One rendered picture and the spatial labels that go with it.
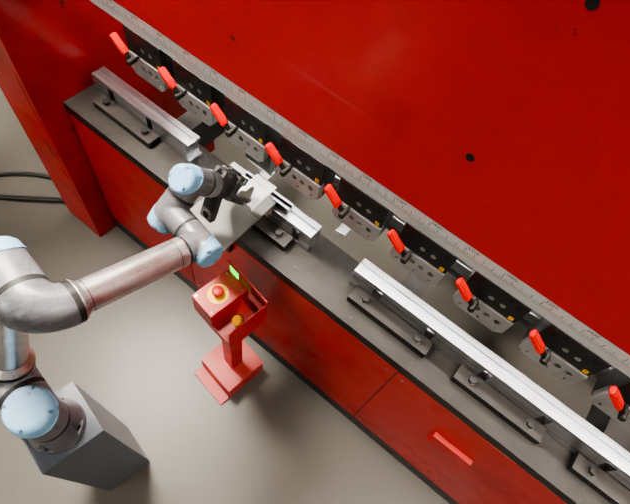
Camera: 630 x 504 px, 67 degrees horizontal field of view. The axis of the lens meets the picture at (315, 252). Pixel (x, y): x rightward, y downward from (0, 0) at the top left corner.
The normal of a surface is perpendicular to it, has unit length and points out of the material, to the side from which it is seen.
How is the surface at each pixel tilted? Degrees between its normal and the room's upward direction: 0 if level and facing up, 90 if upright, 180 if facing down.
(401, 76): 90
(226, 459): 0
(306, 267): 0
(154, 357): 0
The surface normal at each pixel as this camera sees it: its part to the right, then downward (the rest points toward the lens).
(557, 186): -0.61, 0.64
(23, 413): 0.22, -0.40
